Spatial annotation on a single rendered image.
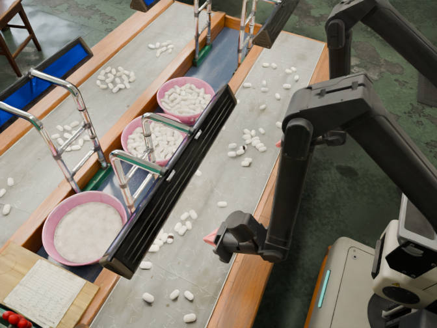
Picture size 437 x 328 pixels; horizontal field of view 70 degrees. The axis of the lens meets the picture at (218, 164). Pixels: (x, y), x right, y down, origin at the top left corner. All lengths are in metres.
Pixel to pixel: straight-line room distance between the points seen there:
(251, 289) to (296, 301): 0.86
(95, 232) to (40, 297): 0.24
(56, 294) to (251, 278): 0.57
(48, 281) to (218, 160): 0.70
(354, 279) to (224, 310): 0.84
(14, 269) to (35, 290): 0.10
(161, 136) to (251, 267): 0.67
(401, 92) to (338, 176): 1.22
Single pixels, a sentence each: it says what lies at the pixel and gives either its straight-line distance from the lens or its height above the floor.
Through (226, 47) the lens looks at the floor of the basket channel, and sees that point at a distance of 1.98.
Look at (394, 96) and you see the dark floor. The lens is 3.17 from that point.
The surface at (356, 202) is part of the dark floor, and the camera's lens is 2.26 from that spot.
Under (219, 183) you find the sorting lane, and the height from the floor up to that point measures 0.74.
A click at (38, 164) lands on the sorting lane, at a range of 1.39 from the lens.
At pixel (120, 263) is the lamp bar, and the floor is 1.09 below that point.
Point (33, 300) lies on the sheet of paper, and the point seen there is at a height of 0.78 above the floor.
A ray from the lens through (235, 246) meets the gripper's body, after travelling 0.85.
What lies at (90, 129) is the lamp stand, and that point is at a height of 0.94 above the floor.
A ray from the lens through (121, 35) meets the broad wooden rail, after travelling 1.93.
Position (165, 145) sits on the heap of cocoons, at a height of 0.75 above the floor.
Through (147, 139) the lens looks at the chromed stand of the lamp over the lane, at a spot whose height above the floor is 1.01.
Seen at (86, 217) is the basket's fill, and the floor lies 0.73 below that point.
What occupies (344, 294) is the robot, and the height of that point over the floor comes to 0.28.
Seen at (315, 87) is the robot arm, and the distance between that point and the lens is 0.53.
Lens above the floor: 1.74
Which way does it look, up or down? 53 degrees down
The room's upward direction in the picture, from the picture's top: 5 degrees clockwise
